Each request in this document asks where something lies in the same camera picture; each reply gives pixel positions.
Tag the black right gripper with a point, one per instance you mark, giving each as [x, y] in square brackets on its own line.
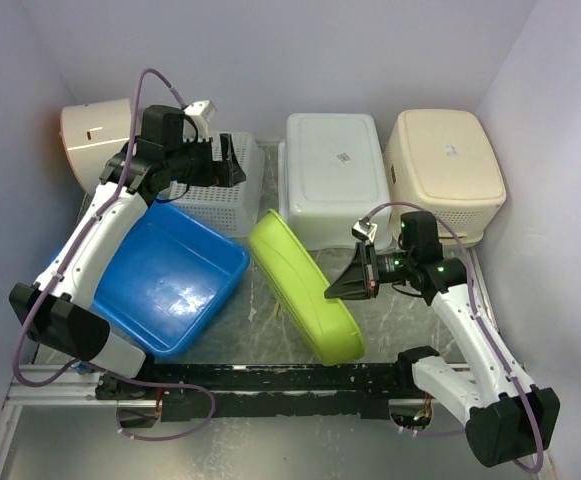
[361, 280]

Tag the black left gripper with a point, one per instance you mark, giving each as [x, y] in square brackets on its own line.
[219, 174]

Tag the white perforated basket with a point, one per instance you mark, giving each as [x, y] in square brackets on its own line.
[231, 211]

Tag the green plastic tray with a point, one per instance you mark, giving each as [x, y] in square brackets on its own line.
[326, 325]

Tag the large white plastic tub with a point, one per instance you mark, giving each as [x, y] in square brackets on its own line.
[331, 173]

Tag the blue plastic tray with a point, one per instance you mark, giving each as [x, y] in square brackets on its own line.
[170, 276]

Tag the beige perforated laundry basket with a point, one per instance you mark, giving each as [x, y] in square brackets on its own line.
[442, 160]

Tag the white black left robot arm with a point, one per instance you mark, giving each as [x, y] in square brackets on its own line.
[54, 310]

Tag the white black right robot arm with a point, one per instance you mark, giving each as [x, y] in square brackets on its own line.
[506, 417]

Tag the cream cylindrical container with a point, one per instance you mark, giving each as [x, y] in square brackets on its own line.
[92, 134]

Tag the black base bar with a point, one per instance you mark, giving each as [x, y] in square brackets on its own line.
[366, 390]

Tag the small blue white bottle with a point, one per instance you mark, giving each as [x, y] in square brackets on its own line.
[82, 368]

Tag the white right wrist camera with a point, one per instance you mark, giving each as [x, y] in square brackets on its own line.
[364, 230]

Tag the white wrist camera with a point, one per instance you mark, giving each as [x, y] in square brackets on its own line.
[197, 118]
[364, 230]

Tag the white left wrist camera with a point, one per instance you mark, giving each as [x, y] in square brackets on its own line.
[197, 118]

